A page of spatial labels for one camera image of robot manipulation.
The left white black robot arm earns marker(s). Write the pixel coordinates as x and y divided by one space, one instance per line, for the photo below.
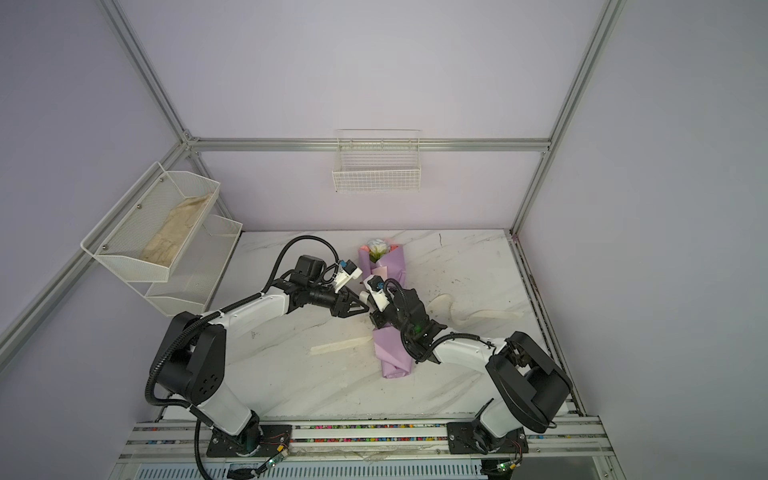
188 370

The white mesh upper shelf basket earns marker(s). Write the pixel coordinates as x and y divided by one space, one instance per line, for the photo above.
119 238

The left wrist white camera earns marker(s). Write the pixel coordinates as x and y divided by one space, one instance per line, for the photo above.
346 272

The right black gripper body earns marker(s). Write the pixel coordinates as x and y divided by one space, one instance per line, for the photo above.
391 317

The beige cloth in basket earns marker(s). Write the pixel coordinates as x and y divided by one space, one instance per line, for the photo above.
166 244

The white mesh shelf basket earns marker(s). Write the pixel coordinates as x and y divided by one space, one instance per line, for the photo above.
119 238
198 273

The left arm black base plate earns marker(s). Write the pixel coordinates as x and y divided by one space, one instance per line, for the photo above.
263 441

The pink purple wrapping paper sheet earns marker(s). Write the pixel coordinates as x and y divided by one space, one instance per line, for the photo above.
384 259

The aluminium front rail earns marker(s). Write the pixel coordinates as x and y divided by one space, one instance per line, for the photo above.
371 441

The white blue fake rose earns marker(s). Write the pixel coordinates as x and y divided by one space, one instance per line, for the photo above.
377 248

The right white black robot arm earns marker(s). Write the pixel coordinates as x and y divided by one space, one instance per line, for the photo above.
530 386

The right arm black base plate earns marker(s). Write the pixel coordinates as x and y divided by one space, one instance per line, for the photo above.
472 438

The wrist white camera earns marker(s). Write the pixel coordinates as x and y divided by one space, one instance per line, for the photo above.
346 272
374 293

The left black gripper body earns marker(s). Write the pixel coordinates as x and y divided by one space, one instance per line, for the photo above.
323 296

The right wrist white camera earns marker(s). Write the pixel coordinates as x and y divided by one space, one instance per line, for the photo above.
374 293

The white mesh lower shelf basket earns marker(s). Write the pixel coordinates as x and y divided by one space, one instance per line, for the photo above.
198 273

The white wire wall basket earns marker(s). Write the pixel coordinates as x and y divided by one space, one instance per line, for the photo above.
377 161

